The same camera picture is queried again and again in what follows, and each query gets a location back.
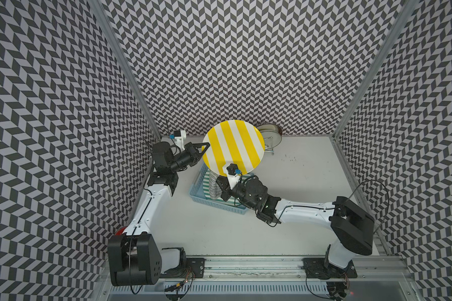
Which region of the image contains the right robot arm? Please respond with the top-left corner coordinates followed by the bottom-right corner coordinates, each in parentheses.
top-left (216, 176), bottom-right (375, 270)

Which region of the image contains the grey microfibre cloth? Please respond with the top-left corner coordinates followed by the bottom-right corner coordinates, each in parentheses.
top-left (208, 171), bottom-right (222, 199)

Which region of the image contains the green white striped plate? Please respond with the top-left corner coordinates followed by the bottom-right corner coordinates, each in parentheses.
top-left (203, 169), bottom-right (241, 207)

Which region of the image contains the light blue plastic basket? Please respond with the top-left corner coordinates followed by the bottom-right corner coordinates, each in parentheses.
top-left (189, 164), bottom-right (248, 215)

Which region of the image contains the brown rimmed floral plate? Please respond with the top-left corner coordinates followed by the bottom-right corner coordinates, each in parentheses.
top-left (257, 124), bottom-right (283, 148)

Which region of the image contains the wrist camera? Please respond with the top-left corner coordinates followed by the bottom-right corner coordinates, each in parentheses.
top-left (169, 130), bottom-right (187, 151)
top-left (224, 163), bottom-right (242, 189)

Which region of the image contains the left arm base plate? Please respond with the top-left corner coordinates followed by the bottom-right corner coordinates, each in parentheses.
top-left (160, 257), bottom-right (205, 279)

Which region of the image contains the chrome wire plate stand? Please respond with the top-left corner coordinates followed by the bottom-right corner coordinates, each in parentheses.
top-left (264, 140), bottom-right (274, 156)

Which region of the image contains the aluminium front rail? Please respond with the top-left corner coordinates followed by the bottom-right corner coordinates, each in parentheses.
top-left (97, 255), bottom-right (411, 283)

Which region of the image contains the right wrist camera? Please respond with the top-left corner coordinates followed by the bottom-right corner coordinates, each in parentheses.
top-left (224, 163), bottom-right (242, 189)

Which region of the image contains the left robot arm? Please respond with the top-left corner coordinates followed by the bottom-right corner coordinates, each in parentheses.
top-left (107, 142), bottom-right (210, 287)

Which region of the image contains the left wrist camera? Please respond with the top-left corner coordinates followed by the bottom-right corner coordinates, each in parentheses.
top-left (169, 130), bottom-right (187, 151)

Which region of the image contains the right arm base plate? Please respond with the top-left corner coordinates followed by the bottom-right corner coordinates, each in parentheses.
top-left (302, 257), bottom-right (358, 280)

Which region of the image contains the yellow white striped plate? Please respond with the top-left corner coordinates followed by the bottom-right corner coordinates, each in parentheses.
top-left (203, 120), bottom-right (265, 176)

